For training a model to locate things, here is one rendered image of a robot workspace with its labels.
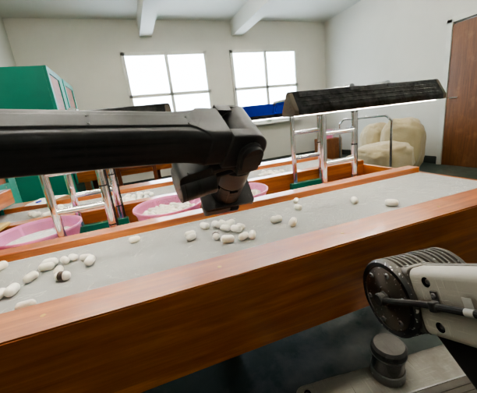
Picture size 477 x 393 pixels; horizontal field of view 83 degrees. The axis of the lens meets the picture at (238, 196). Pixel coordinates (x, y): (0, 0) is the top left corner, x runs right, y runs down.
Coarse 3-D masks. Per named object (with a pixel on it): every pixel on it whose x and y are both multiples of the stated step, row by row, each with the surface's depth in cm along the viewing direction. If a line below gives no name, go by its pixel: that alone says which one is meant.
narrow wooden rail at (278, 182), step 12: (312, 168) 141; (336, 168) 144; (348, 168) 147; (360, 168) 149; (252, 180) 130; (264, 180) 132; (276, 180) 134; (288, 180) 136; (300, 180) 138; (276, 192) 135; (132, 204) 114; (48, 216) 109; (84, 216) 109; (96, 216) 110; (132, 216) 115; (24, 228) 103
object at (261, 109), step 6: (246, 108) 134; (252, 108) 135; (258, 108) 136; (264, 108) 137; (270, 108) 138; (276, 108) 138; (282, 108) 139; (252, 114) 134; (258, 114) 135; (264, 114) 136; (270, 114) 137; (276, 114) 137; (252, 120) 134
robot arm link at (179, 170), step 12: (252, 144) 36; (240, 156) 37; (252, 156) 37; (180, 168) 39; (192, 168) 39; (204, 168) 39; (216, 168) 39; (228, 168) 40; (240, 168) 38; (252, 168) 40; (180, 180) 38; (192, 180) 40; (204, 180) 41; (216, 180) 42; (180, 192) 41; (192, 192) 40; (204, 192) 42
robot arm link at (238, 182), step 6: (216, 174) 41; (222, 174) 41; (228, 174) 42; (234, 174) 42; (246, 174) 43; (222, 180) 44; (228, 180) 43; (234, 180) 43; (240, 180) 44; (222, 186) 46; (228, 186) 45; (234, 186) 45; (240, 186) 46
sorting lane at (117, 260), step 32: (352, 192) 102; (384, 192) 98; (416, 192) 94; (448, 192) 90; (192, 224) 88; (256, 224) 82; (288, 224) 79; (320, 224) 77; (96, 256) 73; (128, 256) 71; (160, 256) 69; (192, 256) 67; (0, 288) 62; (32, 288) 60; (64, 288) 59; (96, 288) 57
